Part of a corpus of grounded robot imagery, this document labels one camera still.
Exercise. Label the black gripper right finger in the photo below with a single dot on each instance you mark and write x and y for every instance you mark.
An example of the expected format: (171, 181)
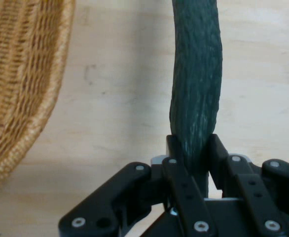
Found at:
(270, 192)

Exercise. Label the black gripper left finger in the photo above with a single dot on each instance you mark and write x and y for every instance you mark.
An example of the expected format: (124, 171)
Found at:
(134, 197)

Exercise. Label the long dark green cucumber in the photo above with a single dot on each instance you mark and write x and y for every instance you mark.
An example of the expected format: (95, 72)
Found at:
(196, 74)

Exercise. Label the bamboo cutting board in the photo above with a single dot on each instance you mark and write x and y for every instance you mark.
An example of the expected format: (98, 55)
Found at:
(122, 98)

